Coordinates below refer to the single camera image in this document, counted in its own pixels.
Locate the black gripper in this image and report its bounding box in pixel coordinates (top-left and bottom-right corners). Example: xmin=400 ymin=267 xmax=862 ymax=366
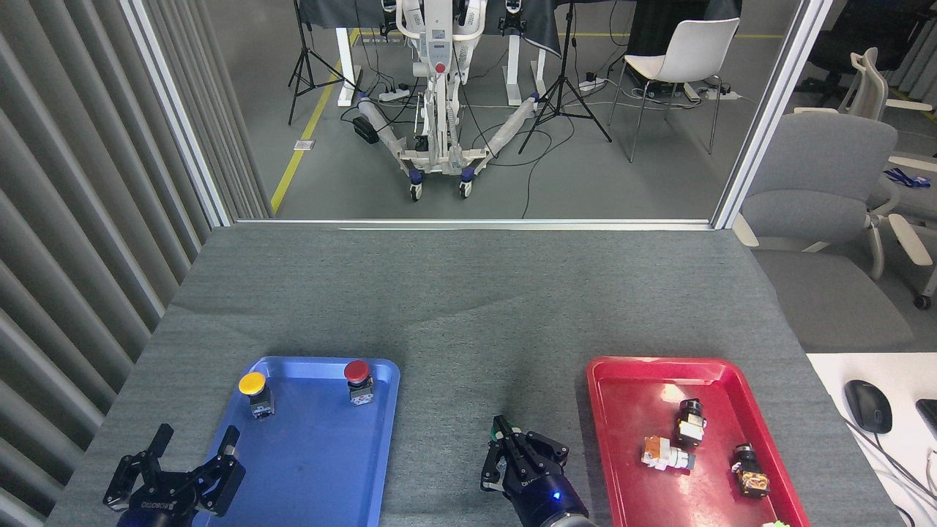
xmin=481 ymin=415 xmax=591 ymax=527
xmin=102 ymin=423 xmax=247 ymax=527

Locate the yellow push button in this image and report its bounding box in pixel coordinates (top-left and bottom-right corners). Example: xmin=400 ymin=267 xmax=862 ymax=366
xmin=238 ymin=371 xmax=276 ymax=420

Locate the red push button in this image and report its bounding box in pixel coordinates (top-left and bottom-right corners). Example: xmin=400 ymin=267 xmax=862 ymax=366
xmin=343 ymin=359 xmax=375 ymax=407

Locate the blue plastic tray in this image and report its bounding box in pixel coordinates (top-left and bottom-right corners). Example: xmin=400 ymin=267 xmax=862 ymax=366
xmin=179 ymin=356 xmax=402 ymax=527

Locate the red plastic tray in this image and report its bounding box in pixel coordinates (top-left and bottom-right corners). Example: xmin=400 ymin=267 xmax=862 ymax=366
xmin=586 ymin=356 xmax=812 ymax=527

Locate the white desk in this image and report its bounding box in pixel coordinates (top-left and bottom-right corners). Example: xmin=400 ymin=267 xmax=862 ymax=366
xmin=805 ymin=353 xmax=937 ymax=527

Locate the black computer mouse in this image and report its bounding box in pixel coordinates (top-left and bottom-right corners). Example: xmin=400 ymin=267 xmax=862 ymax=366
xmin=844 ymin=379 xmax=894 ymax=434

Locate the black tripod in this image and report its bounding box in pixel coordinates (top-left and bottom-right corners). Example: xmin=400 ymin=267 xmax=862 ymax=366
xmin=518 ymin=0 xmax=613 ymax=154
xmin=288 ymin=0 xmax=359 ymax=125

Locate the white desk leg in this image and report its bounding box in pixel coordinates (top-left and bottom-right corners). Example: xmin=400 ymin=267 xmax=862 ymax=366
xmin=335 ymin=28 xmax=363 ymax=107
xmin=505 ymin=33 xmax=546 ymax=105

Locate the grey office chair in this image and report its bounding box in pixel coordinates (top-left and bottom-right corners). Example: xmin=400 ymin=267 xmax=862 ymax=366
xmin=732 ymin=113 xmax=934 ymax=354

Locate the white wheeled stand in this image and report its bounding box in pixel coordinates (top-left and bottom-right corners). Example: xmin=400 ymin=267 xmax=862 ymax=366
xmin=356 ymin=0 xmax=542 ymax=202

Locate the black table cloth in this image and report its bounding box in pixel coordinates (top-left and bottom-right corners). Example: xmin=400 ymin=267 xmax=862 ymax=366
xmin=296 ymin=0 xmax=564 ymax=58

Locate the white plastic chair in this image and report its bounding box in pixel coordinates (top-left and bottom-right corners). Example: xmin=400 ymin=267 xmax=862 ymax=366
xmin=608 ymin=18 xmax=742 ymax=163

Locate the black office chair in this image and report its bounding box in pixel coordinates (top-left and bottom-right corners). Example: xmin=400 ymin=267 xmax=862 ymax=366
xmin=794 ymin=0 xmax=912 ymax=100

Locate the orange white switch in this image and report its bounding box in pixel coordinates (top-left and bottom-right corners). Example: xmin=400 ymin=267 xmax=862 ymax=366
xmin=641 ymin=436 xmax=696 ymax=471

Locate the black white switch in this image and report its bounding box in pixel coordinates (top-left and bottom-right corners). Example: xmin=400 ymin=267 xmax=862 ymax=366
xmin=675 ymin=399 xmax=708 ymax=449

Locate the black orange switch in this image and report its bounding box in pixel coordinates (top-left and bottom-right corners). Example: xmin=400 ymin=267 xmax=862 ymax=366
xmin=731 ymin=443 xmax=771 ymax=498

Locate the silver table edge rail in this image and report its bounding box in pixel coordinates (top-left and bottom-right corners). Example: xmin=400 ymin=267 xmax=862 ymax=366
xmin=234 ymin=218 xmax=714 ymax=231

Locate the silver post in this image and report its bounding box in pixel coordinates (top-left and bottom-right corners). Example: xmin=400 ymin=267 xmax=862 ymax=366
xmin=121 ymin=0 xmax=235 ymax=228
xmin=712 ymin=0 xmax=835 ymax=230

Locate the mouse cable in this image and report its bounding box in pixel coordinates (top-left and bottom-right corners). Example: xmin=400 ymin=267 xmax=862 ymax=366
xmin=842 ymin=417 xmax=937 ymax=506

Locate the white frame office chair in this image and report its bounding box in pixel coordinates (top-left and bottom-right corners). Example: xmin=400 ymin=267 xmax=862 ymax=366
xmin=794 ymin=47 xmax=937 ymax=308

